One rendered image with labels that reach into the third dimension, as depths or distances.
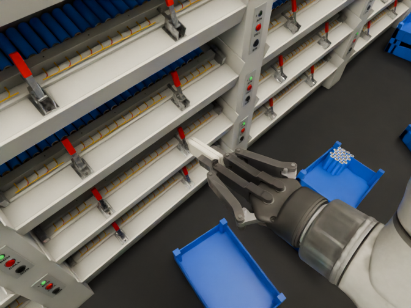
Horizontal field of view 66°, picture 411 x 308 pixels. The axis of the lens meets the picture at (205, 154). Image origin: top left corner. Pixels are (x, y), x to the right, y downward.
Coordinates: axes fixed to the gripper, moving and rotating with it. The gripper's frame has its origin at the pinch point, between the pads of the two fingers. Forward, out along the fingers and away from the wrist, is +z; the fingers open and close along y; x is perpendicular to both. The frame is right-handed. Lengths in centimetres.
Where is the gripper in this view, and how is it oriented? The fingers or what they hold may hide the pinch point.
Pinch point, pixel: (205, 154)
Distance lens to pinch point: 51.9
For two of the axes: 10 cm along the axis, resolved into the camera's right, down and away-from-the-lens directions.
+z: -6.8, -4.5, 5.8
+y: 7.2, -5.7, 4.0
